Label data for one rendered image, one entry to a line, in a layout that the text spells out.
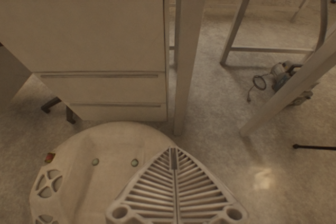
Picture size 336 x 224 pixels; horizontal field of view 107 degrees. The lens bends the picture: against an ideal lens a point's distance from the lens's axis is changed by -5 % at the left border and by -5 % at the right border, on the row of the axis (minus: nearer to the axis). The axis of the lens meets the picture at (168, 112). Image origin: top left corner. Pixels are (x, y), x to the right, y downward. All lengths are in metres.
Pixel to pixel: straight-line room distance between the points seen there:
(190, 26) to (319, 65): 0.44
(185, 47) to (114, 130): 0.42
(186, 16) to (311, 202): 1.13
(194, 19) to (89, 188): 0.65
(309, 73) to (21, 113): 1.79
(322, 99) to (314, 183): 0.78
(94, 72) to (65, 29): 0.15
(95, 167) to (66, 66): 0.40
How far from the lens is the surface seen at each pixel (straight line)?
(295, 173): 1.17
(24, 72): 1.46
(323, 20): 1.38
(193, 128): 0.98
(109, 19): 0.42
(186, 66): 0.46
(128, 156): 0.61
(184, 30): 0.40
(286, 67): 1.46
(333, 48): 0.64
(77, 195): 0.66
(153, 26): 0.40
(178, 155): 0.16
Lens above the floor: 0.87
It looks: 58 degrees down
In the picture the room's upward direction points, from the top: 1 degrees counter-clockwise
